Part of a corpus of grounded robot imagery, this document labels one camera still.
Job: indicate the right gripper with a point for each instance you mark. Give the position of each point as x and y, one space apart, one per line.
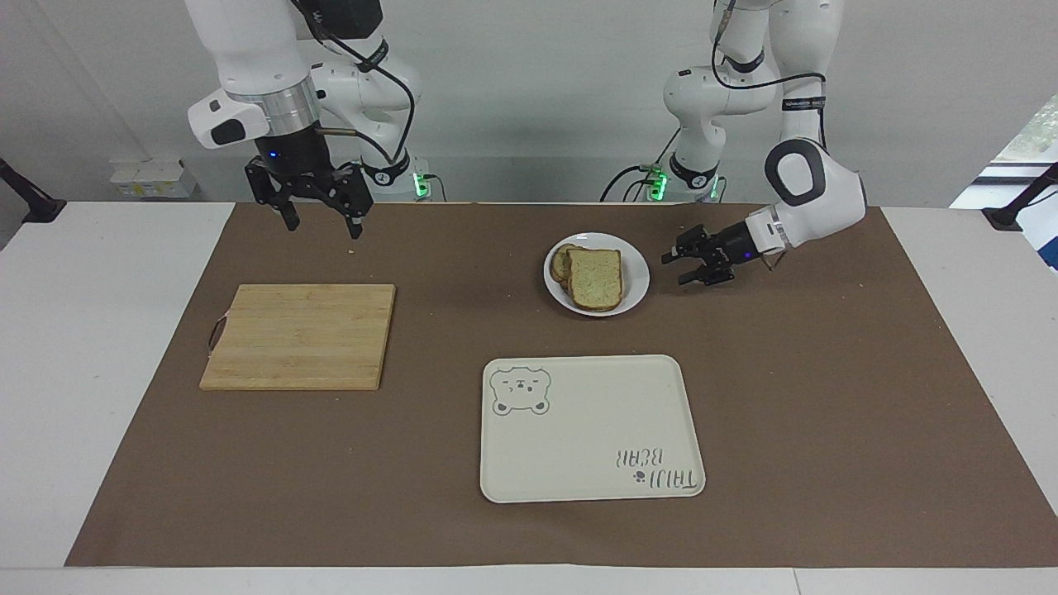
293 150

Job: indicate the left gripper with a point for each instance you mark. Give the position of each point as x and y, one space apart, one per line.
737 243

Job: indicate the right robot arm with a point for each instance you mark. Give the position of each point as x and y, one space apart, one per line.
248 49

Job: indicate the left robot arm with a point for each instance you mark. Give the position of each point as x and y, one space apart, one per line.
814 186

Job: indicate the white round plate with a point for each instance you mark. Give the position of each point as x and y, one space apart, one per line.
636 285

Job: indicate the square bread slice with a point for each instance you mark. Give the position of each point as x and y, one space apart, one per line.
595 279

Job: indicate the round bread slice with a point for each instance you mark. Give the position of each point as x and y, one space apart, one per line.
562 263

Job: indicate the wooden cutting board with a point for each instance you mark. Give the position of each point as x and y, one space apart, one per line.
302 335

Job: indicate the white box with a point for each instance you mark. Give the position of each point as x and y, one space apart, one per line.
153 178

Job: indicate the cream tray with bear print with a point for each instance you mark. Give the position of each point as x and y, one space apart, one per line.
591 430

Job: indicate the black stand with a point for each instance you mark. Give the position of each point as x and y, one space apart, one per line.
33 205
1012 211

